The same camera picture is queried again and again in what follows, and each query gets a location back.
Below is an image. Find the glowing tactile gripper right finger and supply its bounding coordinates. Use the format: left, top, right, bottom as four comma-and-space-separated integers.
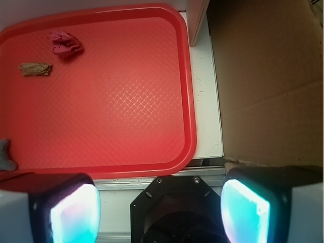
221, 166, 323, 242

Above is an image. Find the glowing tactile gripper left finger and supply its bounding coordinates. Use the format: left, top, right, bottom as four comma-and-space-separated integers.
1, 173, 101, 242

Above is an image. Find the grey crumpled object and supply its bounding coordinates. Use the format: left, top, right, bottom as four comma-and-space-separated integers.
1, 138, 17, 171

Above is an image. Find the red plastic tray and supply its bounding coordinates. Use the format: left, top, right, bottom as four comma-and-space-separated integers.
1, 4, 197, 179

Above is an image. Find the brown cardboard box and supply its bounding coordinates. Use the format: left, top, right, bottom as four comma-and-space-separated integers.
207, 1, 323, 166

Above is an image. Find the crumpled pink paper ball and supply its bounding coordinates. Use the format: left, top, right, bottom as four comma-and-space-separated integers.
49, 30, 83, 58

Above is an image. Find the white vertical panel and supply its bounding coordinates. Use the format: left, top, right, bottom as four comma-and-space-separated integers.
186, 0, 210, 47

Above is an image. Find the black octagonal mount plate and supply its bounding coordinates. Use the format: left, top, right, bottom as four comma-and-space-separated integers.
130, 176, 227, 242

